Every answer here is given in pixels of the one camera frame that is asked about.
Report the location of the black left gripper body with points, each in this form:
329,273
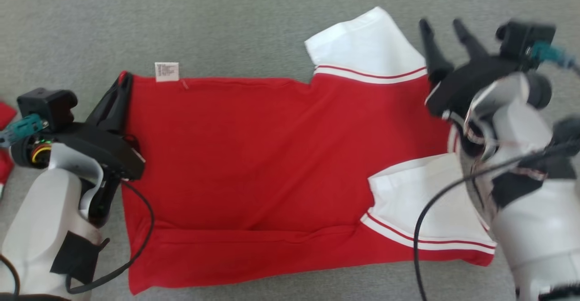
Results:
104,149

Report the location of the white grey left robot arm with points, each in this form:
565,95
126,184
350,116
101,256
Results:
41,219

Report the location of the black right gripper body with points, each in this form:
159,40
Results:
457,88

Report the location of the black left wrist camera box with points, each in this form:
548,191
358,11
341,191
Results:
47,106

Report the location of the red shirt with white sleeves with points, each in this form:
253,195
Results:
253,156

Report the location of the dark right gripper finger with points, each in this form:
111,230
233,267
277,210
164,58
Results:
435,63
471,47

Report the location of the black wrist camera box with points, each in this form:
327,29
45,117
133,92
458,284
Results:
47,106
521,40

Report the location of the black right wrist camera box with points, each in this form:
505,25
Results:
521,40

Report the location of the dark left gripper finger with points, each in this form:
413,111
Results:
106,110
127,94

